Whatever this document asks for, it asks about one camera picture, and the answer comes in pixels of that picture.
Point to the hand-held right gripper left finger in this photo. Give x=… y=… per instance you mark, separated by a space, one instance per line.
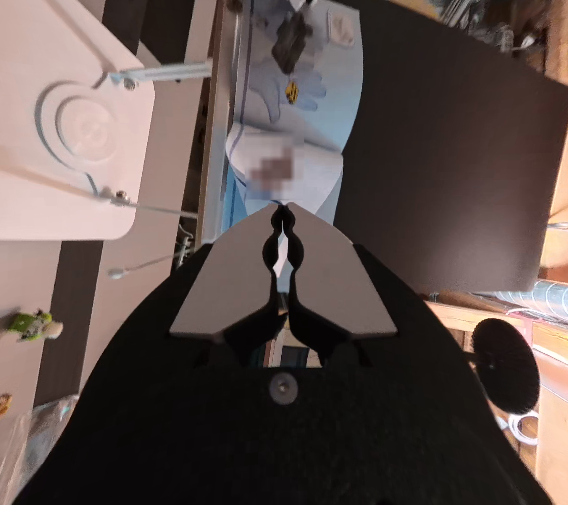
x=222 y=292

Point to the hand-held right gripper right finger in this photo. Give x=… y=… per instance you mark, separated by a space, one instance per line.
x=342 y=292

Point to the lego instruction booklet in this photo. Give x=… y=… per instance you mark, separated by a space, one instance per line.
x=302 y=97

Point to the lime green lego minifigure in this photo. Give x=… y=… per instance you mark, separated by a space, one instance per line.
x=31 y=326

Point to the small gold lego piece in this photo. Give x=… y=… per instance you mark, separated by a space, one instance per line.
x=4 y=405

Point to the black round disc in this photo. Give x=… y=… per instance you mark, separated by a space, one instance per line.
x=508 y=367

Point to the clear plastic bag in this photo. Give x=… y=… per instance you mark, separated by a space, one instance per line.
x=35 y=443

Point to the white book stand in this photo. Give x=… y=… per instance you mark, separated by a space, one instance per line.
x=62 y=97

